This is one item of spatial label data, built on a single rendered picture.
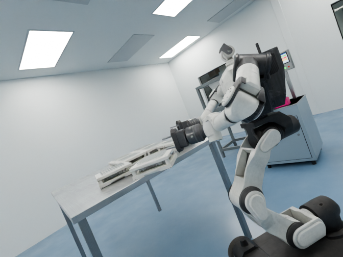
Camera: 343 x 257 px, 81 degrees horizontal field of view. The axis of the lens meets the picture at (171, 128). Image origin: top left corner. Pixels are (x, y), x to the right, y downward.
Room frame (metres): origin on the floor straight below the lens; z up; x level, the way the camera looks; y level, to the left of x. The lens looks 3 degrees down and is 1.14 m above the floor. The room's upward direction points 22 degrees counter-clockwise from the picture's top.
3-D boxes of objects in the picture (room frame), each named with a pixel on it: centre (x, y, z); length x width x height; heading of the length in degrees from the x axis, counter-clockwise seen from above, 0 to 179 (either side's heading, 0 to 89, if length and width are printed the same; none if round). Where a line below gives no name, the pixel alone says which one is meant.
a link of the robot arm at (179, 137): (1.00, -0.05, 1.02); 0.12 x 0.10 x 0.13; 70
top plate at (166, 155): (1.24, 0.17, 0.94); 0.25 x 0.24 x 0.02; 79
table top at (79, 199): (1.85, 0.58, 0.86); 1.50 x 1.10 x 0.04; 35
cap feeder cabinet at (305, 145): (2.65, -1.39, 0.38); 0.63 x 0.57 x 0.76; 44
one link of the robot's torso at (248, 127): (1.13, -0.53, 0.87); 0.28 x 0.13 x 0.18; 102
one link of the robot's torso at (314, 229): (1.12, -0.46, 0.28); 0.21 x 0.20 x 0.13; 102
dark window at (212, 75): (5.83, -1.85, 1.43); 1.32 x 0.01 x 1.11; 44
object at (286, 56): (2.60, -1.64, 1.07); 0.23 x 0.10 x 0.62; 44
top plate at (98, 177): (1.44, 0.51, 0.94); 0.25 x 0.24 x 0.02; 114
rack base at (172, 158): (1.24, 0.17, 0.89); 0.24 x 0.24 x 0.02; 79
